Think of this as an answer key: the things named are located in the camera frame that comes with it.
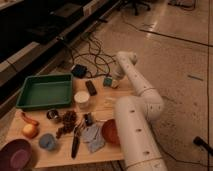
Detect wooden board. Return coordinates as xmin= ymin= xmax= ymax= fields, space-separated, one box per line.
xmin=5 ymin=75 xmax=135 ymax=169

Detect blue round container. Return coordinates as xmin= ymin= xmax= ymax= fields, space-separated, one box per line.
xmin=39 ymin=133 xmax=56 ymax=151

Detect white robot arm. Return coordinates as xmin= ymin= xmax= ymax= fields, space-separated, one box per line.
xmin=113 ymin=51 xmax=168 ymax=171

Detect black cables on floor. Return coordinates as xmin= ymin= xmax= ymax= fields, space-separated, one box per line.
xmin=56 ymin=33 xmax=118 ymax=78

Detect black power adapter box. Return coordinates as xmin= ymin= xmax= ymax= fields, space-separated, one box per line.
xmin=71 ymin=64 xmax=87 ymax=78

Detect brown pine cone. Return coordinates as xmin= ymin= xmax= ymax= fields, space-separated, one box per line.
xmin=56 ymin=111 xmax=77 ymax=139

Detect teal green sponge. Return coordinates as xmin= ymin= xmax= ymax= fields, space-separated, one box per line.
xmin=103 ymin=77 xmax=112 ymax=87

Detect small metal cup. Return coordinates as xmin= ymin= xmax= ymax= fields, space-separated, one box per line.
xmin=46 ymin=109 xmax=61 ymax=123

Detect black handled knife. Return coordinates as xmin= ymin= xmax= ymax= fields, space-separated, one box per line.
xmin=71 ymin=126 xmax=81 ymax=159

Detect green plastic tray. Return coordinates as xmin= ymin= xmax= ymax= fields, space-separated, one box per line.
xmin=16 ymin=74 xmax=73 ymax=111

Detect black remote control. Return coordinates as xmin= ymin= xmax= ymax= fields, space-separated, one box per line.
xmin=85 ymin=80 xmax=97 ymax=96

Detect small black clip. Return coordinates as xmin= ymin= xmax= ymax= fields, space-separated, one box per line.
xmin=84 ymin=113 xmax=93 ymax=126

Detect office chair base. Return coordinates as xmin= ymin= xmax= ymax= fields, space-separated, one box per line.
xmin=117 ymin=0 xmax=151 ymax=16

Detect blue grey cloth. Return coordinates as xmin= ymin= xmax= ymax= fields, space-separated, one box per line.
xmin=81 ymin=124 xmax=105 ymax=153

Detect red bowl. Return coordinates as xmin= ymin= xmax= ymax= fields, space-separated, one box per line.
xmin=101 ymin=119 xmax=120 ymax=145

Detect orange carrot toy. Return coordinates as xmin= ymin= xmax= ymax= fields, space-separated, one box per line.
xmin=21 ymin=112 xmax=39 ymax=126

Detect purple bowl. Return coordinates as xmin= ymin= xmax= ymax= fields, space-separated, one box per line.
xmin=0 ymin=139 xmax=32 ymax=171

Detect yellow orange fruit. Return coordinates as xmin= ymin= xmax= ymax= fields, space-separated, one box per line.
xmin=22 ymin=124 xmax=38 ymax=138

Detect black microphone object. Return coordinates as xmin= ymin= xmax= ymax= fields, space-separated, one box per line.
xmin=193 ymin=136 xmax=213 ymax=156

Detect clear plastic bag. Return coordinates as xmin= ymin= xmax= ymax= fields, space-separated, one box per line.
xmin=104 ymin=97 xmax=116 ymax=108

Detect white cup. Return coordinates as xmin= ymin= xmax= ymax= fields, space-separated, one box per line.
xmin=74 ymin=91 xmax=90 ymax=108

